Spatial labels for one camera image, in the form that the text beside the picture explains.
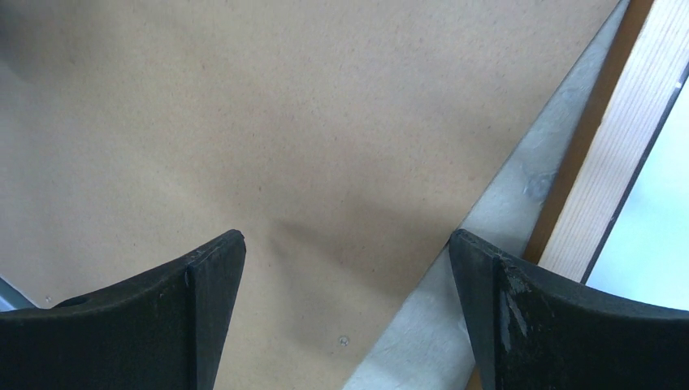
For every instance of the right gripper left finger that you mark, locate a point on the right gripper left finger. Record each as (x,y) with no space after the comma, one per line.
(164,328)

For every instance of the brown backing board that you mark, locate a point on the brown backing board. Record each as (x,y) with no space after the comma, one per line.
(344,139)

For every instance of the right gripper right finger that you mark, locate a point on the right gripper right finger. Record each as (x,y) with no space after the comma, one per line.
(530,328)

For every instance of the orange wooden picture frame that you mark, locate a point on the orange wooden picture frame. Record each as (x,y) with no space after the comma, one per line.
(641,75)

